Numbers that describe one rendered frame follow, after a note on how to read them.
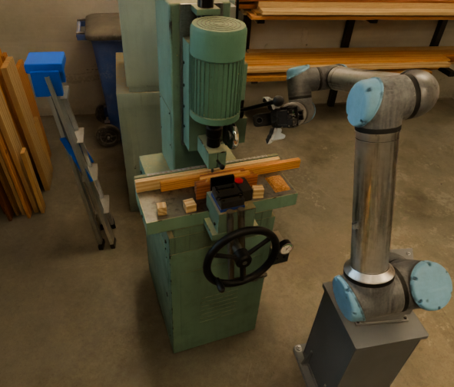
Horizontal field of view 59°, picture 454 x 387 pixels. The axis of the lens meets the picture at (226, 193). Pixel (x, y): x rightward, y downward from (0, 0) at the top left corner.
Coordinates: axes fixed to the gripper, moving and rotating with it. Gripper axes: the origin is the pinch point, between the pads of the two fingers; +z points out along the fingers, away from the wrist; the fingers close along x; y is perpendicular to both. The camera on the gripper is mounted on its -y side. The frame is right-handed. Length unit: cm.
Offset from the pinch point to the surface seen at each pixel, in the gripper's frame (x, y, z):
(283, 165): 21.2, -6.4, -30.6
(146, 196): 24, -44, 14
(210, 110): -5.2, -14.0, 9.5
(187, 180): 20.8, -32.9, 1.4
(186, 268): 56, -36, 5
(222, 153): 11.1, -18.2, -1.8
